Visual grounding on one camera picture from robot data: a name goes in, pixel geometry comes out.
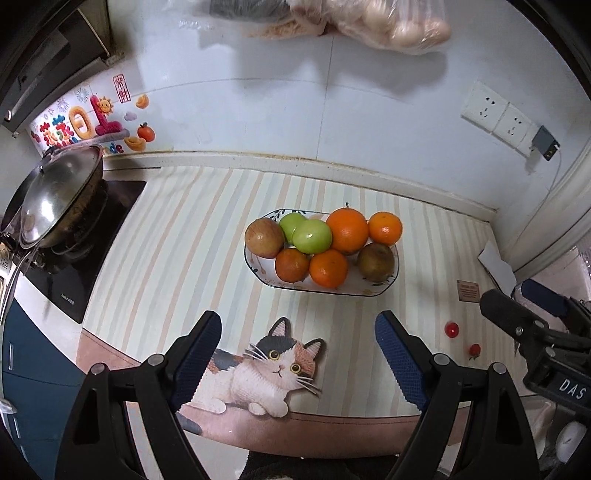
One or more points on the black range hood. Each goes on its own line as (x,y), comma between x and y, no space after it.
(41,50)

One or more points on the medium orange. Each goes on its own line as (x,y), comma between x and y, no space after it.
(385,228)
(328,268)

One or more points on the green apple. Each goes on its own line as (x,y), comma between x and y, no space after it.
(314,236)
(290,225)

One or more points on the clear plastic bag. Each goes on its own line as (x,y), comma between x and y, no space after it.
(249,11)

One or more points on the brownish apple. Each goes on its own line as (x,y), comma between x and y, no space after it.
(376,261)

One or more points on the reddish apple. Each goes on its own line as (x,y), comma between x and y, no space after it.
(264,237)

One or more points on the blue kitchen cabinet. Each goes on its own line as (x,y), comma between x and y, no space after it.
(32,369)

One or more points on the steel wok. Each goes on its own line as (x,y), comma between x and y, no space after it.
(92,194)

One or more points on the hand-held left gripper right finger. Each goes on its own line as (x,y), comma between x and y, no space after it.
(401,364)

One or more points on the red cherry tomato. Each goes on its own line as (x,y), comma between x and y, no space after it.
(451,329)

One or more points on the white wall socket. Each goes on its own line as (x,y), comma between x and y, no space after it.
(512,127)
(526,146)
(482,104)

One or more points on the black charger plug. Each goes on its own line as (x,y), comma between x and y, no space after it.
(545,143)

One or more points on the floral oval plate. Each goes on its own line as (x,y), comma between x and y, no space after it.
(360,288)

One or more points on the colourful wall stickers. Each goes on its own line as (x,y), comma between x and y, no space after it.
(83,124)

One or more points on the large orange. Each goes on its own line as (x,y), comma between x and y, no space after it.
(347,230)

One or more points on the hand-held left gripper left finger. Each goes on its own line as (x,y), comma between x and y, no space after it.
(198,364)

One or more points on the striped cat print tablecloth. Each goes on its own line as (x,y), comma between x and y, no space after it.
(184,258)

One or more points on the steel wok lid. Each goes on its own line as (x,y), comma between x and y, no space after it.
(55,194)

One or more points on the small dark orange tangerine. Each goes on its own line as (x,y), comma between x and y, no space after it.
(292,265)

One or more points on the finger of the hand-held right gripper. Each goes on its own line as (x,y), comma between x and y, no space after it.
(508,311)
(545,295)

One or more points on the white paper piece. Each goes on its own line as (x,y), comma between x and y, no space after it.
(496,265)

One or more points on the plastic bag holding eggs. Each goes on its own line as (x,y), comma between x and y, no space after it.
(351,23)

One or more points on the black induction cooktop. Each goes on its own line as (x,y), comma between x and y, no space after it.
(92,263)

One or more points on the brown label patch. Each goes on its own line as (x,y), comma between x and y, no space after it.
(469,290)

